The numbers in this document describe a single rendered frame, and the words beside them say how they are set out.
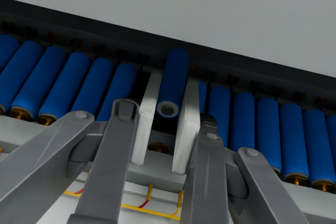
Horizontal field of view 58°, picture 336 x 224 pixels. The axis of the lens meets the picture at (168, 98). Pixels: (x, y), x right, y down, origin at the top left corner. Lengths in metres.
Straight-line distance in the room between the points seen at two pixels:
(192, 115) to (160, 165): 0.06
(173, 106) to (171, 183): 0.05
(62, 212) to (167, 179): 0.07
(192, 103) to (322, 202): 0.12
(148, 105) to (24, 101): 0.11
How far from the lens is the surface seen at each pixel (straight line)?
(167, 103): 0.21
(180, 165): 0.15
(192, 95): 0.18
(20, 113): 0.24
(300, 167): 0.24
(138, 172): 0.20
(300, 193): 0.23
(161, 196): 0.21
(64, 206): 0.22
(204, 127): 0.16
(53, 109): 0.23
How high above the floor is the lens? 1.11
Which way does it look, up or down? 33 degrees down
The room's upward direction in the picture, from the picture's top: 14 degrees clockwise
